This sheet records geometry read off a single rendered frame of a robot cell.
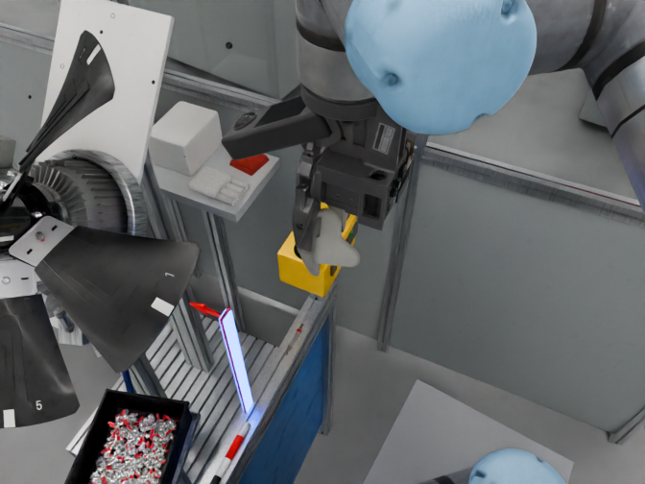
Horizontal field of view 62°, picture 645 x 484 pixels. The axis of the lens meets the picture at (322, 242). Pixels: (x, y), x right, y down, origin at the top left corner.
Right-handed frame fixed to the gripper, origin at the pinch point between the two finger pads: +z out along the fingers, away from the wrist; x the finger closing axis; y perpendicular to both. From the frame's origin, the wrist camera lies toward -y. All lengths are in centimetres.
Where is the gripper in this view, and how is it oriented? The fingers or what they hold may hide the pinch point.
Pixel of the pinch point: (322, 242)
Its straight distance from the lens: 56.4
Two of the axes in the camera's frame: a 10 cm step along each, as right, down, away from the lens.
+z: 0.0, 6.5, 7.6
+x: 4.2, -6.9, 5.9
